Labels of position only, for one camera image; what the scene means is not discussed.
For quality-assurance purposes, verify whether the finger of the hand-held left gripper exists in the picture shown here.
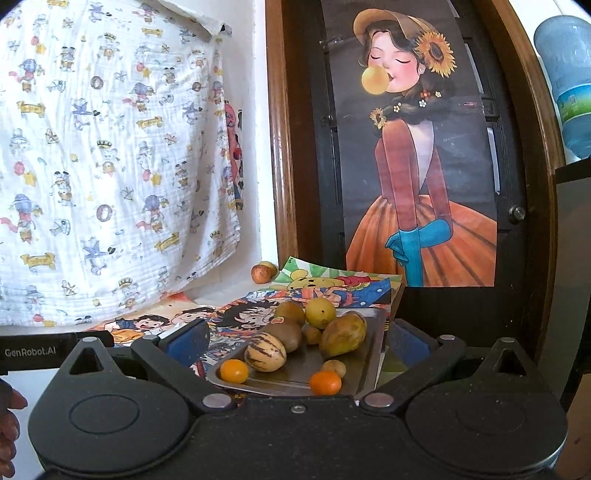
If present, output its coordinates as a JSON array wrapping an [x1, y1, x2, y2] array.
[[64, 329, 115, 348]]

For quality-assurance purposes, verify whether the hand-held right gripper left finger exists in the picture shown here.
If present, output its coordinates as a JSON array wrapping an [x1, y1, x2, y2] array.
[[60, 320, 237, 414]]

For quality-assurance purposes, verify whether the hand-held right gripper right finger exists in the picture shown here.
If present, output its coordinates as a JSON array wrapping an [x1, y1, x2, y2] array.
[[360, 322, 532, 414]]

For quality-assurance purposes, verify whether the small orange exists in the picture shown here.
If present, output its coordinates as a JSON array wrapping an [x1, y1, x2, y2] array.
[[219, 359, 250, 384], [309, 370, 343, 395]]

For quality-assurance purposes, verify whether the yellow-green mango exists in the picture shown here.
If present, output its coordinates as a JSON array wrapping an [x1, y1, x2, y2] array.
[[320, 311, 368, 358]]

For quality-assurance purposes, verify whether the striped pepino melon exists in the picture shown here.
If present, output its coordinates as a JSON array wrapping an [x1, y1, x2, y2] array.
[[244, 332, 288, 372]]

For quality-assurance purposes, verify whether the yellow lemon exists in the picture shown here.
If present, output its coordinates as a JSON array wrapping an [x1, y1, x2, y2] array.
[[305, 298, 338, 329]]

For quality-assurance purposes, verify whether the brown kiwi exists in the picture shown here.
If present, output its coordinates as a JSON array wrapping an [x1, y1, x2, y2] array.
[[261, 318, 304, 354], [273, 301, 306, 326]]

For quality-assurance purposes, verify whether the metal tray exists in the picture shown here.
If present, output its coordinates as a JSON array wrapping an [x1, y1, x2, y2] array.
[[206, 307, 389, 398]]

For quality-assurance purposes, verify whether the person's left hand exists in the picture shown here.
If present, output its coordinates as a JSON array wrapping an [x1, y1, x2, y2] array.
[[0, 379, 29, 463]]

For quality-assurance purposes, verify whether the cartoon printed table mat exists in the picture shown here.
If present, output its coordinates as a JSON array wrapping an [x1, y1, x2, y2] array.
[[217, 281, 393, 333]]

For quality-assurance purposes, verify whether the yellow bear drawing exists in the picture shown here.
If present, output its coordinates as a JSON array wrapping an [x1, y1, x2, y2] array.
[[272, 256, 402, 296]]

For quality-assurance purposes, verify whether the dark door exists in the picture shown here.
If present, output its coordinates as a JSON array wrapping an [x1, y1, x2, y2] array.
[[305, 0, 529, 352]]

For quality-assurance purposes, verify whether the printed white cloth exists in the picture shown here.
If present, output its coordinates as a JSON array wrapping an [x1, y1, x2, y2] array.
[[0, 0, 245, 326]]

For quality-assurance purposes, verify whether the blue water bottle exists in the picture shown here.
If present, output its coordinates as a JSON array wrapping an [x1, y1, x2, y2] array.
[[534, 16, 591, 162]]

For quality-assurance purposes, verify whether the wall poster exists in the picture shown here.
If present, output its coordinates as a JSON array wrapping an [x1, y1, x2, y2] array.
[[321, 0, 499, 288]]

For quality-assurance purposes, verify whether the red figure wall drawing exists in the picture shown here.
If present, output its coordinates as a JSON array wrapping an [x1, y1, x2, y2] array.
[[224, 99, 245, 212]]

